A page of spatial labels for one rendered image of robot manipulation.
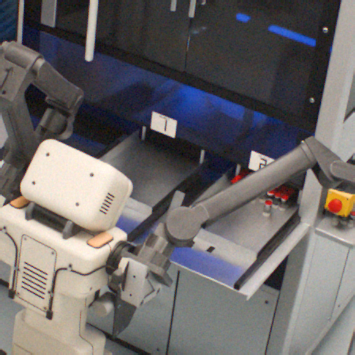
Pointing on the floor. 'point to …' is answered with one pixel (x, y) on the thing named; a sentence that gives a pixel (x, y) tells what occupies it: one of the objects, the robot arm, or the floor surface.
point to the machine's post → (335, 102)
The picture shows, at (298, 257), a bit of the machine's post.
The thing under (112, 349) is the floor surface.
